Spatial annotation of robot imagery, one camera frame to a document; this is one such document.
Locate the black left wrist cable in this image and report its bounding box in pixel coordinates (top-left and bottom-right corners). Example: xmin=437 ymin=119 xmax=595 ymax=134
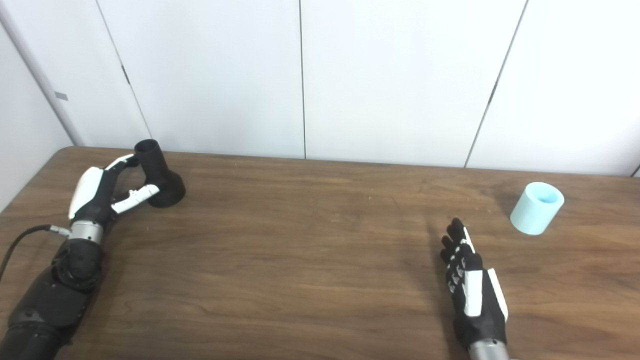
xmin=0 ymin=224 xmax=71 ymax=281

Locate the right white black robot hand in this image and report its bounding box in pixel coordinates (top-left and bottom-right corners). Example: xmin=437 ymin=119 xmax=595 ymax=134
xmin=440 ymin=217 xmax=510 ymax=351

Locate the black flared nozzle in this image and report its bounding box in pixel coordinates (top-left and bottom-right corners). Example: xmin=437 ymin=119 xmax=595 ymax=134
xmin=134 ymin=139 xmax=187 ymax=209

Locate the light-blue hose piece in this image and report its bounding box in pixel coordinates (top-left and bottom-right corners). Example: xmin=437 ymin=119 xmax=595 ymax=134
xmin=509 ymin=182 xmax=565 ymax=236

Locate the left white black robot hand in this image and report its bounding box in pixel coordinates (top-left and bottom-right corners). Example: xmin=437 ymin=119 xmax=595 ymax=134
xmin=67 ymin=153 xmax=162 ymax=228

